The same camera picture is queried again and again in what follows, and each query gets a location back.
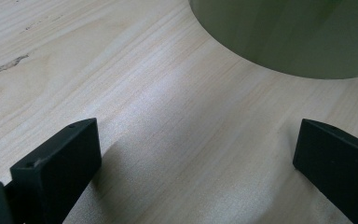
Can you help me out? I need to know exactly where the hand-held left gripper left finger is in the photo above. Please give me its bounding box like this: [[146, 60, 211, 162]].
[[4, 118, 103, 224]]

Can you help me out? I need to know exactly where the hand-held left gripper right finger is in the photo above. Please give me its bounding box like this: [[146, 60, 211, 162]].
[[293, 119, 358, 224]]

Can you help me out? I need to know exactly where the pale green round bin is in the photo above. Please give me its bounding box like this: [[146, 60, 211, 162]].
[[188, 0, 358, 80]]

